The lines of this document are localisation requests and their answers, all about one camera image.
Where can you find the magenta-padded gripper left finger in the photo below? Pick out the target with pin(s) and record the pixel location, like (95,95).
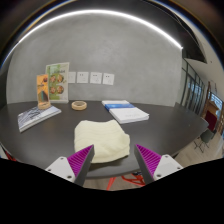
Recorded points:
(65,166)

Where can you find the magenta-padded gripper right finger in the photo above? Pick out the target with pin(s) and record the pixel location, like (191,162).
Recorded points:
(160,166)

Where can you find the cream knitted towel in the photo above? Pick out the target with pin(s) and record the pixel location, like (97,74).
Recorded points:
(101,140)

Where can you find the red metal table leg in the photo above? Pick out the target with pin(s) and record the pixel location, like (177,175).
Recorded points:
(131,180)
(8,155)

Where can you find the dark chair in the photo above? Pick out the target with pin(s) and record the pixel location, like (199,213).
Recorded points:
(205,138)

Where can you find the grey cover magazine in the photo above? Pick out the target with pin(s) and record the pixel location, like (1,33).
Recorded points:
(36,116)

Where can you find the blue and white booklet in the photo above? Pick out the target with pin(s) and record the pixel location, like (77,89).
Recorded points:
(118,105)

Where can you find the orange acrylic sign wooden base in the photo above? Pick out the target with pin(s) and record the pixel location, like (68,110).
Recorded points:
(43,90)

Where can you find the green menu sign stand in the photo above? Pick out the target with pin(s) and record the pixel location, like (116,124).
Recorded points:
(60,81)

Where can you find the black-framed glass partition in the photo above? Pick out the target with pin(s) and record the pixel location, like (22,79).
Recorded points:
(195,88)

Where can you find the curved ceiling light strip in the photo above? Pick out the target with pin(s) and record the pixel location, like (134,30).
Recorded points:
(96,11)

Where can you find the white wall socket plate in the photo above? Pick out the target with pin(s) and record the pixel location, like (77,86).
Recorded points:
(71,77)
(108,79)
(82,77)
(95,77)

